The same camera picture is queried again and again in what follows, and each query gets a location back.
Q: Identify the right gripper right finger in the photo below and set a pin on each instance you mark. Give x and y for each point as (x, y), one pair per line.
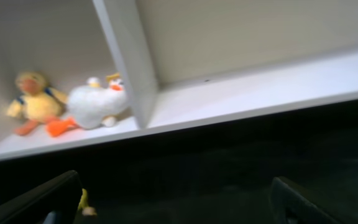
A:
(294, 208)

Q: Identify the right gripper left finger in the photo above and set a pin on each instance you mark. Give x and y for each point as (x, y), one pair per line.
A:
(42, 202)

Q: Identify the yellow rattle drum toy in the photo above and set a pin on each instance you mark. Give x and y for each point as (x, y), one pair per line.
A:
(84, 200)

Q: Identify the yellow plush duck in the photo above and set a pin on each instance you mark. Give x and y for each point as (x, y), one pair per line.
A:
(39, 105)

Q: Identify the white plush duck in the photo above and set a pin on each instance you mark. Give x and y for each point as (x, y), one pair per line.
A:
(95, 105)

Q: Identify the white shelf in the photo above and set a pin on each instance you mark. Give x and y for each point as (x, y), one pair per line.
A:
(228, 102)

